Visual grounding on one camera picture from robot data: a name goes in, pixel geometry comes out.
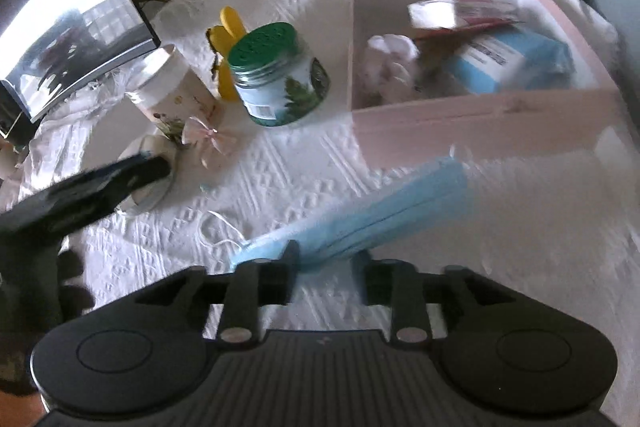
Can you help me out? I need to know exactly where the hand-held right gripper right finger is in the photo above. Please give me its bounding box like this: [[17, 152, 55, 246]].
[[351, 251, 507, 349]]

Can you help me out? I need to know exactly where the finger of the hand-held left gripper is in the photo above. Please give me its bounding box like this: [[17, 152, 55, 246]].
[[40, 154, 173, 233]]

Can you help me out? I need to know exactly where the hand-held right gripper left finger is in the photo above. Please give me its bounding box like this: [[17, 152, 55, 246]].
[[134, 241, 302, 347]]

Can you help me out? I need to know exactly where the white oval dish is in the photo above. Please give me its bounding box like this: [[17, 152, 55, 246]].
[[117, 134, 178, 210]]

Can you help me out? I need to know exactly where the blue face mask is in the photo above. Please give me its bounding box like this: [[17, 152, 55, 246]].
[[200, 147, 476, 270]]

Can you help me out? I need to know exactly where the pink cardboard box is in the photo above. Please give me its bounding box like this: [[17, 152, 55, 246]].
[[350, 0, 623, 142]]

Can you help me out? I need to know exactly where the pink lace scrunchie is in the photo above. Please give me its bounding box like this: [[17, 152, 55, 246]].
[[367, 34, 421, 102]]

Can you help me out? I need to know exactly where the blue tissue pack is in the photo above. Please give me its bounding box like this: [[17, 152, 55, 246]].
[[445, 29, 573, 95]]

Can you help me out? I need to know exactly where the red snack packet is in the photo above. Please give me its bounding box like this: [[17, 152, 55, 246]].
[[407, 0, 521, 40]]

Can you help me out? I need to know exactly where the person's left hand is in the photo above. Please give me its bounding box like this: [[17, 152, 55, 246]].
[[59, 251, 97, 315]]

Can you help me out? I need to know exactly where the pink ribbon bow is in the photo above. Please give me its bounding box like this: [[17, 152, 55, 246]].
[[182, 117, 238, 170]]

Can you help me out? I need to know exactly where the white floral paper cup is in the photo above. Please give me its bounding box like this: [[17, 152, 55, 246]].
[[125, 44, 223, 142]]

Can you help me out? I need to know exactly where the white knitted blanket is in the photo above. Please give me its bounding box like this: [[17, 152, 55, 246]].
[[0, 0, 640, 358]]

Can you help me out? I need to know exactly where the black computer monitor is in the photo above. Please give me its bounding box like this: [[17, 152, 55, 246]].
[[0, 0, 162, 140]]

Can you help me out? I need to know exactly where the green-lid glass jar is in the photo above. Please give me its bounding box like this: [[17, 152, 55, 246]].
[[227, 23, 331, 128]]

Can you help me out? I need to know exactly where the yellow plastic toy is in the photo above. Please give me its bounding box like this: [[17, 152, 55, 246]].
[[207, 7, 246, 100]]

